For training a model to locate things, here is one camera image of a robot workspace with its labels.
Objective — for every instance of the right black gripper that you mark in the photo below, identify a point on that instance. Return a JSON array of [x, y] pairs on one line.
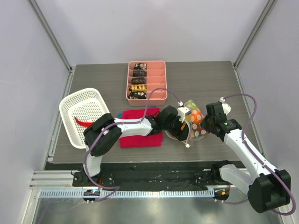
[[206, 124]]

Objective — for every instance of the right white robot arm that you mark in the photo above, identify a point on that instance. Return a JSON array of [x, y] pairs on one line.
[[266, 187]]

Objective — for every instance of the white slotted cable duct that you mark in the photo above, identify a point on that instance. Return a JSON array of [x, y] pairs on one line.
[[89, 193]]

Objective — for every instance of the clear polka dot zip bag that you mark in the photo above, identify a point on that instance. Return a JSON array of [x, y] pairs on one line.
[[196, 132]]

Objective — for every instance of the rolled dark sock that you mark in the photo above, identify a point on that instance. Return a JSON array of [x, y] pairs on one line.
[[138, 80], [139, 73]]

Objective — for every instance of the rolled sock top compartment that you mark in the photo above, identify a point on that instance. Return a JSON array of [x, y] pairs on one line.
[[140, 66]]

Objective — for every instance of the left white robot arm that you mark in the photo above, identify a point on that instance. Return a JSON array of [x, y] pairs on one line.
[[104, 132]]

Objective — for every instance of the fake green lime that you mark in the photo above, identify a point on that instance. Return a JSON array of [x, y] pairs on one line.
[[190, 104]]

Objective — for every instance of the folded red t-shirt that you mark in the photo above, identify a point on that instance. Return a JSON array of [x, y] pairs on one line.
[[139, 141]]

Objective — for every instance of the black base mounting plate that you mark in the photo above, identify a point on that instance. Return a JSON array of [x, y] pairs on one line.
[[152, 176]]

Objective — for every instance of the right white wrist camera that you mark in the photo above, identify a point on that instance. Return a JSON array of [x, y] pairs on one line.
[[226, 107]]

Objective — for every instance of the rolled black white sock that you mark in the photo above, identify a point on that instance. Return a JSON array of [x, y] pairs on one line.
[[137, 95]]

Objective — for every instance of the fake orange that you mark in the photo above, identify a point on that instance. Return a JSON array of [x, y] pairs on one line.
[[196, 117]]

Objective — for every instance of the fake red chili pepper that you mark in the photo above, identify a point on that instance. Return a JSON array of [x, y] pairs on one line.
[[83, 124]]

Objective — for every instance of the rolled yellow patterned sock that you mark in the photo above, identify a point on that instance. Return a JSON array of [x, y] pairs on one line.
[[138, 88]]

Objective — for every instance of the pink divided organizer tray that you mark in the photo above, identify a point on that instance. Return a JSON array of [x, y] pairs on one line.
[[156, 82]]

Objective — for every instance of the white perforated plastic basket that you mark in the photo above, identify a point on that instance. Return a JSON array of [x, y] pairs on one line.
[[86, 105]]

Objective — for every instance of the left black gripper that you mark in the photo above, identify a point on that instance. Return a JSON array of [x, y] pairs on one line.
[[181, 135]]

